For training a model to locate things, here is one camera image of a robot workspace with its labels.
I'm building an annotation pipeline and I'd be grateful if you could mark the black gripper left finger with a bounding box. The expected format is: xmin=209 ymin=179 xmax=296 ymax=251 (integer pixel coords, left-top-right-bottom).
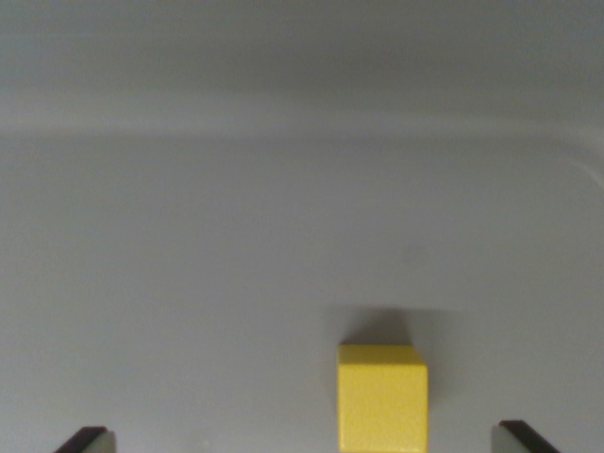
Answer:
xmin=53 ymin=427 xmax=116 ymax=453

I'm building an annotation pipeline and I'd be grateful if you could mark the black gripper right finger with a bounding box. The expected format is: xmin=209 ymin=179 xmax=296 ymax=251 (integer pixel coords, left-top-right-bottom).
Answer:
xmin=490 ymin=419 xmax=562 ymax=453

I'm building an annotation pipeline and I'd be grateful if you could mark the yellow cube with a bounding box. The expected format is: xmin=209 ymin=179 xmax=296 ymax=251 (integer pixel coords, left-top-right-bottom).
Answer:
xmin=337 ymin=344 xmax=429 ymax=453

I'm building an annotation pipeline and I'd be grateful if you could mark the grey plastic bin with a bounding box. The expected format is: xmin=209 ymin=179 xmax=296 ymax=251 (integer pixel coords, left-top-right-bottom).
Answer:
xmin=0 ymin=0 xmax=604 ymax=453

